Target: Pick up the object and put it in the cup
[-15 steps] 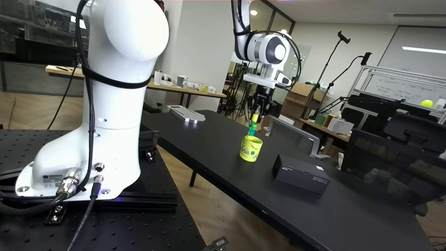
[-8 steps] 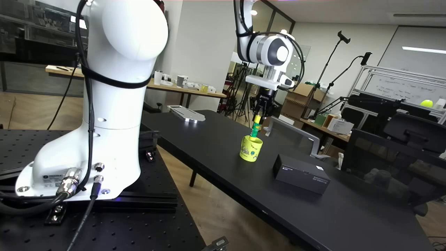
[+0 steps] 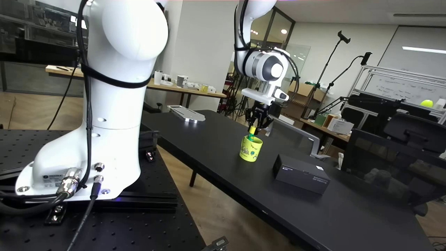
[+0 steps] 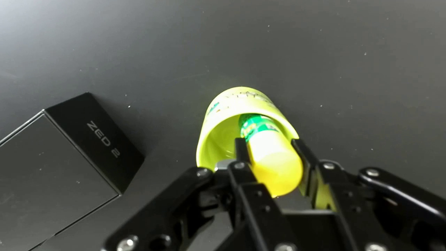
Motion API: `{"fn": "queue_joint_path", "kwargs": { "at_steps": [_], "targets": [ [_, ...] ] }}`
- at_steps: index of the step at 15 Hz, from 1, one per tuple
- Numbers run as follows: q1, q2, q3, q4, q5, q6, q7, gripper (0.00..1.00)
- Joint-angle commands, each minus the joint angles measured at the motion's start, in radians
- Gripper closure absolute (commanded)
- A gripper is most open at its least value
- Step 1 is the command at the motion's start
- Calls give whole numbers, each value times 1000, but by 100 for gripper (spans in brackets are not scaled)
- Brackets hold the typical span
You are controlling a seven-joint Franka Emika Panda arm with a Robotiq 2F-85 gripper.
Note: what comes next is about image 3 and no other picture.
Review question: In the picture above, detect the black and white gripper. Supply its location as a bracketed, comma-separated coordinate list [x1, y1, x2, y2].
[239, 86, 289, 139]

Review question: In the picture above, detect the yellow cup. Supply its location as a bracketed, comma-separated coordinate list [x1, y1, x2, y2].
[238, 135, 264, 164]

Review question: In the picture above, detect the grey laptop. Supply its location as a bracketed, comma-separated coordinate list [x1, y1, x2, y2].
[267, 115, 323, 158]

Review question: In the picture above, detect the brown cardboard box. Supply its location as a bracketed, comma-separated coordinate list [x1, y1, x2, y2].
[280, 82, 326, 122]

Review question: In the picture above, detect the black rectangular box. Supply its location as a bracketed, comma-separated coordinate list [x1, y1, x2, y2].
[271, 154, 331, 196]

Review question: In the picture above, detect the wooden desk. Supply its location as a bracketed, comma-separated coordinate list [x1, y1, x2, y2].
[44, 65, 228, 109]

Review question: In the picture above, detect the tall black phone stand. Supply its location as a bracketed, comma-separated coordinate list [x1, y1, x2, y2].
[307, 30, 352, 121]

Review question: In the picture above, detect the white box on desk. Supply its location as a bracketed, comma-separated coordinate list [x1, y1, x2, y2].
[153, 72, 175, 88]

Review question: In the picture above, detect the black perforated optical breadboard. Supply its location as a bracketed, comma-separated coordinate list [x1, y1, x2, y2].
[0, 129, 206, 251]

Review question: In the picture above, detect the long ceiling light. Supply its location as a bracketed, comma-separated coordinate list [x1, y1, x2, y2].
[401, 45, 446, 56]

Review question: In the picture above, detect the black camera tripod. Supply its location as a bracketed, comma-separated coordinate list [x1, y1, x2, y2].
[224, 69, 252, 123]

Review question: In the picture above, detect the short black camera stand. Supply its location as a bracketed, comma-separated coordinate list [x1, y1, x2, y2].
[319, 51, 373, 116]

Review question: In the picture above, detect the black strap around robot arm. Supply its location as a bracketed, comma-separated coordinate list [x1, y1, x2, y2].
[80, 63, 153, 91]

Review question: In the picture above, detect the white whiteboard on frame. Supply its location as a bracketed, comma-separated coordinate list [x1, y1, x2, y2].
[348, 65, 446, 114]

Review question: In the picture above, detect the black cable along robot arm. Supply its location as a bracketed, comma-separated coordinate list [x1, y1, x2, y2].
[75, 0, 100, 203]

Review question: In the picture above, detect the thin black base cable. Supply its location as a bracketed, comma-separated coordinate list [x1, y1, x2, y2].
[65, 175, 104, 251]

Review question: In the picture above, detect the grey base connector cable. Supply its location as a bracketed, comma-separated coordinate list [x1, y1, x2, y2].
[0, 169, 80, 217]

